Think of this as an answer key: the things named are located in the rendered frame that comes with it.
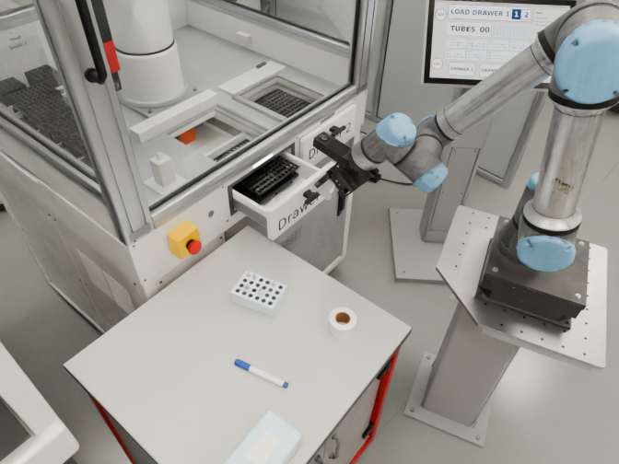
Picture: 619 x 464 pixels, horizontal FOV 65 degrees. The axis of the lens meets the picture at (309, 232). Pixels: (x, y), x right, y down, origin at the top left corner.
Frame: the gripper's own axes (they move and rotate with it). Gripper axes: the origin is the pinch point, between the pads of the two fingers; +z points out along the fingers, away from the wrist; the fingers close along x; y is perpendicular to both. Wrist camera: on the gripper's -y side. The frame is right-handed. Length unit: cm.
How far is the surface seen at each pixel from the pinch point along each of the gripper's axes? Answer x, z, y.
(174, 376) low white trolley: -57, 14, 15
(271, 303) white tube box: -28.9, 9.0, 16.7
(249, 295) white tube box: -30.8, 12.1, 11.6
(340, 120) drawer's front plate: 36.7, 14.5, -12.6
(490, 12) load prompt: 96, -17, -10
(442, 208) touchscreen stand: 93, 52, 45
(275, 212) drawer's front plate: -12.5, 5.8, -1.0
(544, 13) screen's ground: 107, -26, 2
